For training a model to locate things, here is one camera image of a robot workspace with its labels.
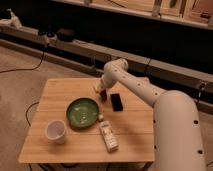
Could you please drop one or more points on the black power adapter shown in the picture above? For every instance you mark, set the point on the black power adapter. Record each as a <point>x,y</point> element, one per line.
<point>66,35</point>

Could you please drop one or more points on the black smartphone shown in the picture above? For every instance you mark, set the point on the black smartphone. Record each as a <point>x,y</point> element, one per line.
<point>116,102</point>

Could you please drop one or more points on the white lotion tube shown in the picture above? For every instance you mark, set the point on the white lotion tube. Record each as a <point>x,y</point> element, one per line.
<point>109,138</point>

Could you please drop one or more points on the red chili pepper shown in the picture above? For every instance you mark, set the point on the red chili pepper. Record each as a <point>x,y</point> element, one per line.
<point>104,96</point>

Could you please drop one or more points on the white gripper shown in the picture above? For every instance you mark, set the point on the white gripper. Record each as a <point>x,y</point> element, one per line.
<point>99,86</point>

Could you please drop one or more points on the white paper cup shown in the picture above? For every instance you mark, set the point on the white paper cup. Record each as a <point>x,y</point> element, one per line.
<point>56,131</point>

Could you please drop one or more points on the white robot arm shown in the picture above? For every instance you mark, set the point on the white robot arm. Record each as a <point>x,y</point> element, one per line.
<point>178,144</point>

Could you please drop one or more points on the long wooden shelf ledge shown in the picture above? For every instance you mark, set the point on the long wooden shelf ledge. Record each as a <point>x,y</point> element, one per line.
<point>151,67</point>

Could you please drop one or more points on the green round plate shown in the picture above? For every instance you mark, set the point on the green round plate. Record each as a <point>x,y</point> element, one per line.
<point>82,113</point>

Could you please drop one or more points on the wooden folding table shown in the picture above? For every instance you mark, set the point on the wooden folding table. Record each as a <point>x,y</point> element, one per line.
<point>133,127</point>

